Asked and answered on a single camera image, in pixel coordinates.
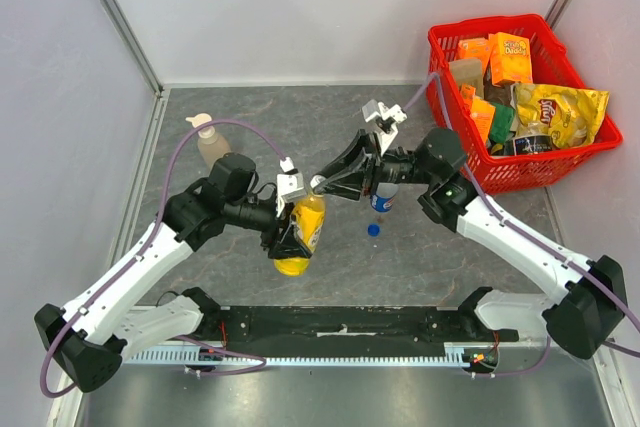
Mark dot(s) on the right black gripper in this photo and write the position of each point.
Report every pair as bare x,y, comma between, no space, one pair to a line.
370,167

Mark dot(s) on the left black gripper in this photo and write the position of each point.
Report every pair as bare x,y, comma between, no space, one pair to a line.
290,245

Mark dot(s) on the yellow juice bottle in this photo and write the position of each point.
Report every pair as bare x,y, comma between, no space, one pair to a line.
310,214

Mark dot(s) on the clear blue label bottle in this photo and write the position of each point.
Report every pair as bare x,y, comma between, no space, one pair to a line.
383,197

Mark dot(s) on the blue bottle cap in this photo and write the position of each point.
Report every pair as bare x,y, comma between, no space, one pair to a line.
373,230

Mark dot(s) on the white juice bottle cap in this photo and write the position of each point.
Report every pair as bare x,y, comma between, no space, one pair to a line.
317,184

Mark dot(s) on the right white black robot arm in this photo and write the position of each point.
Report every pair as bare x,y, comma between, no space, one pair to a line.
588,297

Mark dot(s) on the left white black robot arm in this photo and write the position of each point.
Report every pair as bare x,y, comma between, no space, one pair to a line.
90,336

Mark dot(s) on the beige pump soap bottle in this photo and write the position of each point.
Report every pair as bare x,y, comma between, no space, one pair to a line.
211,144

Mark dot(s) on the orange packet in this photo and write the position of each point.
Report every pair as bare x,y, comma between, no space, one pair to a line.
478,110

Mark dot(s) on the brown cardboard box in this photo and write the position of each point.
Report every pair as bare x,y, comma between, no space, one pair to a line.
468,71

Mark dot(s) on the green package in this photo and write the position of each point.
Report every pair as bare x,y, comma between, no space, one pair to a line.
501,124

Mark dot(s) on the small orange box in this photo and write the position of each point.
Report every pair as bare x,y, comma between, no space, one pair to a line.
479,48

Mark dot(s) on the dark can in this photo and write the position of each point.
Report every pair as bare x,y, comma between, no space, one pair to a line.
531,145

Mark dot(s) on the orange scrub daddy box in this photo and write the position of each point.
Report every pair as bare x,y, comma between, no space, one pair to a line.
510,59

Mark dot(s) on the yellow chips bag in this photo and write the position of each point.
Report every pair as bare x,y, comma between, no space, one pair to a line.
571,117

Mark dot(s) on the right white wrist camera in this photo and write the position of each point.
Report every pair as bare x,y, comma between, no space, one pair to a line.
385,121

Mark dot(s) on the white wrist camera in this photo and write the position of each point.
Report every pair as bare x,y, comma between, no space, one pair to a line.
385,121
290,185

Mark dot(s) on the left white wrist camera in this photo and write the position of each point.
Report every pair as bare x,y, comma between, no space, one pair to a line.
290,185

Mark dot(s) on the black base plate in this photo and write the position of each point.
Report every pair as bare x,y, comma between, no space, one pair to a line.
345,332

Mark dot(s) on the white cable duct rail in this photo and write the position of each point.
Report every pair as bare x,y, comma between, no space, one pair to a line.
183,354

